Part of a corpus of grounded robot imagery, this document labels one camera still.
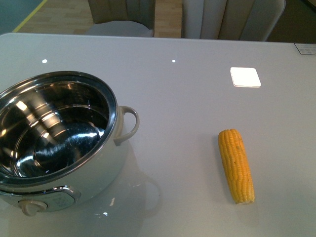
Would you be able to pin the beige chair right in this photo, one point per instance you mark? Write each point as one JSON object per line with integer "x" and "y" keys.
{"x": 249, "y": 20}

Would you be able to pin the white electric cooking pot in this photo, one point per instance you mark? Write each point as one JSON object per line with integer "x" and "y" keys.
{"x": 62, "y": 140}

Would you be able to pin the beige chair left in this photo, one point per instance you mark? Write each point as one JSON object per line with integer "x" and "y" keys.
{"x": 122, "y": 18}

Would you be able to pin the beige chair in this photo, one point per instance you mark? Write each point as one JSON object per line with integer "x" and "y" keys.
{"x": 122, "y": 18}
{"x": 249, "y": 20}

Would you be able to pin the table label sticker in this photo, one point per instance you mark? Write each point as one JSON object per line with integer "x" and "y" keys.
{"x": 306, "y": 49}

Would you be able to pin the yellow corn cob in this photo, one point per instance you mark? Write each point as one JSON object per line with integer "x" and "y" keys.
{"x": 236, "y": 166}

